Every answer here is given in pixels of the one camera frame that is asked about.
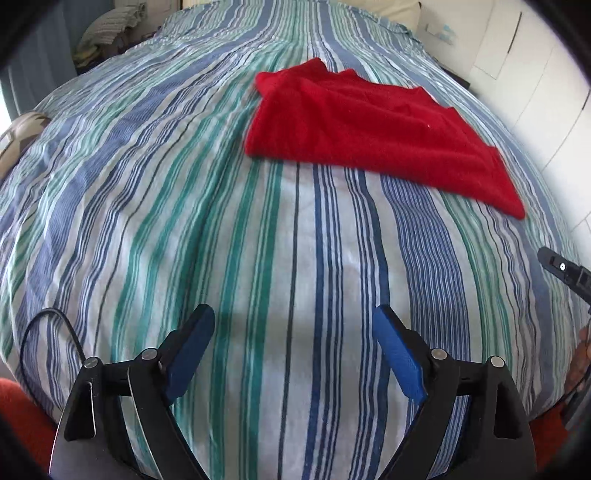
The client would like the white wall switch panel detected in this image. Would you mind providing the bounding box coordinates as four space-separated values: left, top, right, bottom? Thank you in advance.
425 21 459 45

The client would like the striped bed cover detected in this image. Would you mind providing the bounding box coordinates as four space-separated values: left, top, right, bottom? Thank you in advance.
0 0 583 480

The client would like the pile of checkered clothes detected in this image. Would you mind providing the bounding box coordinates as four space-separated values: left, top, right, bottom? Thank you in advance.
76 4 158 66

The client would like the red sweater with white figure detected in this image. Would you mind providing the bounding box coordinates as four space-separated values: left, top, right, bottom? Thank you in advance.
245 58 527 220

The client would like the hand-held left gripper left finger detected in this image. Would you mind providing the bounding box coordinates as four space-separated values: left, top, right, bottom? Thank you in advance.
48 303 216 480

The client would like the orange shaggy rug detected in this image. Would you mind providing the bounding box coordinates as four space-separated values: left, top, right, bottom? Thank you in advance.
0 377 585 476

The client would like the cream pillow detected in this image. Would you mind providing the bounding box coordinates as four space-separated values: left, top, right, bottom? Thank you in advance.
369 0 424 29

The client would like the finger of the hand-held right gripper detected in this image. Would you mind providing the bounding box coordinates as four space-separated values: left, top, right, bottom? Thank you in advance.
538 247 579 283

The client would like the person's right hand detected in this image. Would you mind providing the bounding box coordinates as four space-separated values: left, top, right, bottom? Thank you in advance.
569 323 591 400

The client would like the dark wooden nightstand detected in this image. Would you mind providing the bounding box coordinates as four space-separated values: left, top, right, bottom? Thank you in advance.
442 64 472 92

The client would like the white wardrobe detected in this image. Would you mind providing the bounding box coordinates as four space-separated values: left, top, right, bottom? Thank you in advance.
462 0 591 234

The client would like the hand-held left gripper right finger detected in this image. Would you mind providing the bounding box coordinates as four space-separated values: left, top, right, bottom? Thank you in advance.
373 304 539 480

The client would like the beige patterned pillow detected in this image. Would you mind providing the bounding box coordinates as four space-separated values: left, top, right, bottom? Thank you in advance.
0 112 53 180

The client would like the black cable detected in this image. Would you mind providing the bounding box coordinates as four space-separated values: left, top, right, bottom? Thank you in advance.
19 308 89 409

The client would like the teal curtain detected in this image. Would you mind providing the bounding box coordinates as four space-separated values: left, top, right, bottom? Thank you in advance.
0 0 78 126

